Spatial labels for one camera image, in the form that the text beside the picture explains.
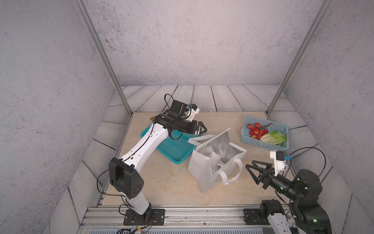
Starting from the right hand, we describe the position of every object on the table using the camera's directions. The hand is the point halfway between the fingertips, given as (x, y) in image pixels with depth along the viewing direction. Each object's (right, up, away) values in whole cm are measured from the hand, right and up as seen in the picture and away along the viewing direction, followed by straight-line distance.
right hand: (251, 165), depth 61 cm
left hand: (-18, +14, +15) cm, 28 cm away
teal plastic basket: (-35, +1, +41) cm, 54 cm away
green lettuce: (+30, +8, +36) cm, 47 cm away
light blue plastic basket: (+35, +15, +46) cm, 60 cm away
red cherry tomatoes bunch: (+22, +12, +43) cm, 49 cm away
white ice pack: (-10, -7, +28) cm, 31 cm away
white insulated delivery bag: (-21, -6, +15) cm, 26 cm away
